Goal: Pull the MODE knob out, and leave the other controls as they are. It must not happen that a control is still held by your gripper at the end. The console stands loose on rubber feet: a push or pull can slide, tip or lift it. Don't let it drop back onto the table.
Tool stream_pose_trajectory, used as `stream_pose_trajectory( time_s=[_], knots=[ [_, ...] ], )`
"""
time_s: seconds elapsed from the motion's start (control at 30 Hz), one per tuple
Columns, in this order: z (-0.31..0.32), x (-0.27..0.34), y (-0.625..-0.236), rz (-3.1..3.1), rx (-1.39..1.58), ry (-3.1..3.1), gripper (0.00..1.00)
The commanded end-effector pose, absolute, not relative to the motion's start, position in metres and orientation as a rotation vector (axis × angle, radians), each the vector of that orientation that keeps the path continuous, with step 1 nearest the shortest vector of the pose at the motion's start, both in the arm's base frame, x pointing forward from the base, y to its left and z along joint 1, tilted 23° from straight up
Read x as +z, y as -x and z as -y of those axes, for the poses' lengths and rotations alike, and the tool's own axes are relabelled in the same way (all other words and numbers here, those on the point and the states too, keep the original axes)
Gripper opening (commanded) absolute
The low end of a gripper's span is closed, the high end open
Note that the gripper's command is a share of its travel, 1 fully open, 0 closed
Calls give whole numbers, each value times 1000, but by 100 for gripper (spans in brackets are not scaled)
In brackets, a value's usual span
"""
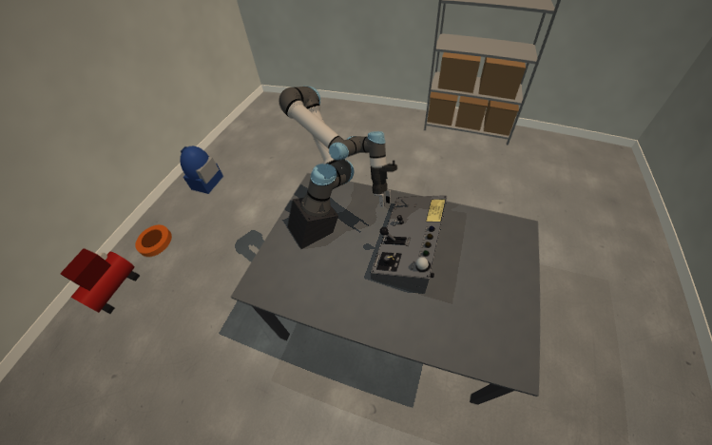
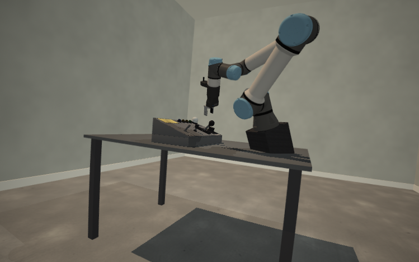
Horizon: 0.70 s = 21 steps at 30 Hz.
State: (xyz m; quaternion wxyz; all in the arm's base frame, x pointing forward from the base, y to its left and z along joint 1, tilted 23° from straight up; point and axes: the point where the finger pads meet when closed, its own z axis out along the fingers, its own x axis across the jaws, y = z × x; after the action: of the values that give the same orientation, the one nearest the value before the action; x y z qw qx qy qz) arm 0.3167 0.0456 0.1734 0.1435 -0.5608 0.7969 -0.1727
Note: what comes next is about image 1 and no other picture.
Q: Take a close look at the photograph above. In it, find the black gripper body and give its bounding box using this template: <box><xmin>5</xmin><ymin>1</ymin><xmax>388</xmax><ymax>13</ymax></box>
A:
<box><xmin>370</xmin><ymin>157</ymin><xmax>397</xmax><ymax>194</ymax></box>

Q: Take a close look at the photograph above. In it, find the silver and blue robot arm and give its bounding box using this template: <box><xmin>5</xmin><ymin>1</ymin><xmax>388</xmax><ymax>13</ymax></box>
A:
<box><xmin>279</xmin><ymin>86</ymin><xmax>386</xmax><ymax>217</ymax></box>

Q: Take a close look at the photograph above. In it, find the grey control panel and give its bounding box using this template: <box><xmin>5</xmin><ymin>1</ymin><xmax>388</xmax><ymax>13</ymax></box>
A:
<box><xmin>371</xmin><ymin>196</ymin><xmax>447</xmax><ymax>294</ymax></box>

